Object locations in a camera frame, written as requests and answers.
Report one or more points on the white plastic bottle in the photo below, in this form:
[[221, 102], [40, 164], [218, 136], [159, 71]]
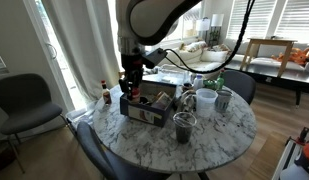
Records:
[[198, 82]]

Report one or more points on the grey upholstered chair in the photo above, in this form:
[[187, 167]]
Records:
[[24, 103]]

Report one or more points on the dark blue cardboard box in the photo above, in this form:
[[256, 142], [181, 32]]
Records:
[[145, 113]]

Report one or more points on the wooden side table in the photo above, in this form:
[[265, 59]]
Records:
[[265, 42]]

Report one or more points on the clear glass mug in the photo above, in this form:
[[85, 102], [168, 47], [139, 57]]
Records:
[[187, 101]]

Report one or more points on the beige curtain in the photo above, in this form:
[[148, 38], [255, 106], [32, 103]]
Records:
[[84, 46]]

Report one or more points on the brown paper packet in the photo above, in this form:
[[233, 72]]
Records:
[[162, 100]]

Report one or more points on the clear plastic storage container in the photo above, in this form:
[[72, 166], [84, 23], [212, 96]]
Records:
[[174, 75]]

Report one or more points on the white daybed cushion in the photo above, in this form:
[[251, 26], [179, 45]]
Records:
[[239, 45]]

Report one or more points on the dark blue padded chair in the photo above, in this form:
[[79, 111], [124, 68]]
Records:
[[242, 85]]

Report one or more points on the clear cup with dark contents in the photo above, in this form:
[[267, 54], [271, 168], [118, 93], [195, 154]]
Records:
[[184, 128]]

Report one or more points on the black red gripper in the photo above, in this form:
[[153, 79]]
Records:
[[132, 66]]

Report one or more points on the white sofa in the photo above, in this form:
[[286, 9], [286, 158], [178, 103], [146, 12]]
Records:
[[207, 66]]

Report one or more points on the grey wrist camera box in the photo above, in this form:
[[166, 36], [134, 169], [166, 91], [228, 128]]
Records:
[[156, 57]]

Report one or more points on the orange plush toy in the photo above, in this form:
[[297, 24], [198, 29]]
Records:
[[295, 56]]

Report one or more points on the white frame stand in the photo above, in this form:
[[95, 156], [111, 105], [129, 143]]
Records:
[[283, 159]]

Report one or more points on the narrow white window blind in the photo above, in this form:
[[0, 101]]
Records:
[[260, 16]]

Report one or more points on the green bottle red cap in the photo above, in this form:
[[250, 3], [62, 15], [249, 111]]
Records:
[[220, 80]]

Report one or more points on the patterned beige cushion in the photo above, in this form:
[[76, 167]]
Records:
[[194, 46]]

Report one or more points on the black bowl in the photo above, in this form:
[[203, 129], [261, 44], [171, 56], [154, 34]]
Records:
[[144, 99]]

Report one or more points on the grey striped cup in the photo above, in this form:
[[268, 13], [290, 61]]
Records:
[[223, 101]]

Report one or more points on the tall white shade lamp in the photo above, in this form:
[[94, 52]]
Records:
[[217, 19]]

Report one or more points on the dark glass jar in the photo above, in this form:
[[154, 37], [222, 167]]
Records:
[[187, 87]]

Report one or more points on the white plastic measuring cup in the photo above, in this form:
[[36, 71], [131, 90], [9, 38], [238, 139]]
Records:
[[205, 103]]

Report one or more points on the black red clamp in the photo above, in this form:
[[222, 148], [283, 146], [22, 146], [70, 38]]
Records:
[[302, 135]]

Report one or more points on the short white shade lamp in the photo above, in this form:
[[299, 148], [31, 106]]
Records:
[[203, 25]]

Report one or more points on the small white cushion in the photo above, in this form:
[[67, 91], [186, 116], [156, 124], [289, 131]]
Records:
[[212, 56]]

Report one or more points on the wide white window blind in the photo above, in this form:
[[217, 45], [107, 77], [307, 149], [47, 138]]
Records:
[[297, 18]]

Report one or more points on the green round object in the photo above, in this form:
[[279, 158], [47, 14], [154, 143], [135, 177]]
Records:
[[210, 84]]

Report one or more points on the black low bench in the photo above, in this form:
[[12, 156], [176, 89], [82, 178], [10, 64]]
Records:
[[277, 75]]

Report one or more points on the brown sauce bottle red cap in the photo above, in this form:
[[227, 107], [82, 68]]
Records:
[[106, 93]]

